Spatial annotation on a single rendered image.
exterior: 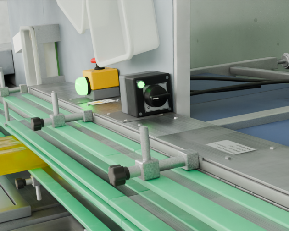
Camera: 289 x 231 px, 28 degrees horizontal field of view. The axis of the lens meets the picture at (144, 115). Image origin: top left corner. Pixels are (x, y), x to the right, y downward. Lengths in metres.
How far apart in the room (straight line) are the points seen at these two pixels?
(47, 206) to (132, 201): 0.73
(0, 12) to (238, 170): 4.80
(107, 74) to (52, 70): 0.50
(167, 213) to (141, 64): 0.48
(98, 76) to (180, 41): 0.32
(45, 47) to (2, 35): 3.60
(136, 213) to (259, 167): 0.23
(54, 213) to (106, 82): 0.39
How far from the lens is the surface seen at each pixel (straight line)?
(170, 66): 1.15
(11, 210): 1.56
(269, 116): 1.09
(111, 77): 1.40
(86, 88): 1.40
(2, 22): 5.45
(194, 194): 0.73
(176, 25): 1.12
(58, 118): 1.22
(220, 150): 0.85
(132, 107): 1.14
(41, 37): 1.86
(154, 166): 0.79
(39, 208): 1.64
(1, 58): 2.66
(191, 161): 0.82
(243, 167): 0.76
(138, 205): 0.92
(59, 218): 1.56
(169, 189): 0.75
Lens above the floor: 1.26
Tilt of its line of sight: 23 degrees down
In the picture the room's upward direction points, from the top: 100 degrees counter-clockwise
